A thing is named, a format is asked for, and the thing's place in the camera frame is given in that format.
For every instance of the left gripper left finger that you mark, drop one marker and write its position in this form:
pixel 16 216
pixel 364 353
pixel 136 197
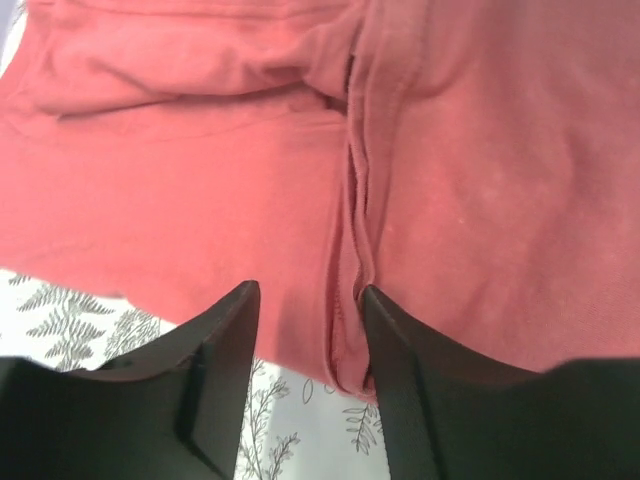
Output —
pixel 171 409

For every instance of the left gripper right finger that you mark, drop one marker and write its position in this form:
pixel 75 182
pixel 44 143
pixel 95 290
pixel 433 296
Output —
pixel 449 412

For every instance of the salmon pink t shirt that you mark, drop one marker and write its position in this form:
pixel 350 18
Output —
pixel 478 161

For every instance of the floral table mat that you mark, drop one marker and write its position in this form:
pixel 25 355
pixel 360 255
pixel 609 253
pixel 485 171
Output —
pixel 280 425

